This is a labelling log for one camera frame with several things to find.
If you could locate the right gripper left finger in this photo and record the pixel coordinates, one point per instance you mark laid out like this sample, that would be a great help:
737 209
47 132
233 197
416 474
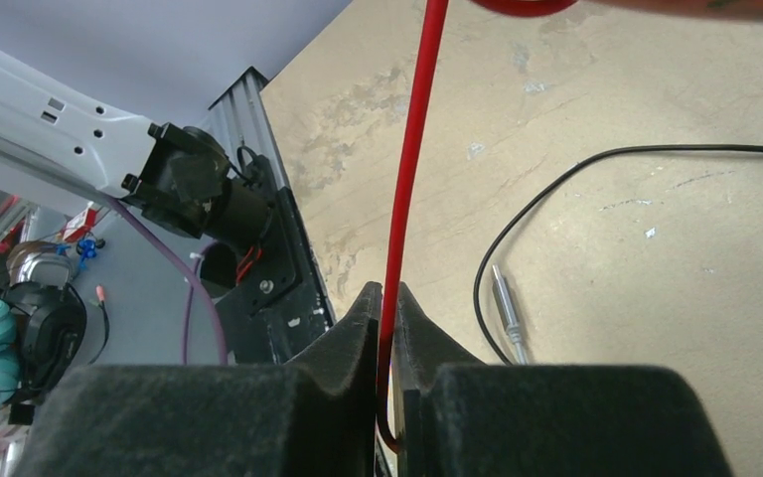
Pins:
312 416

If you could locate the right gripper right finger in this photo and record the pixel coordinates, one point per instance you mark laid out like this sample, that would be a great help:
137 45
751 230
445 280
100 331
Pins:
457 416

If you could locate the red headphones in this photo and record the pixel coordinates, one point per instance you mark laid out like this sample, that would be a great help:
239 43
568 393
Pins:
525 8

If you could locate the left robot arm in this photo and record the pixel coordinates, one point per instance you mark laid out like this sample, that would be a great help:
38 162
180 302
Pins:
179 178

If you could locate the teal black background headphones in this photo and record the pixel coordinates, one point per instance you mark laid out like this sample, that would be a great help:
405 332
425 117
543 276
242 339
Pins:
41 330

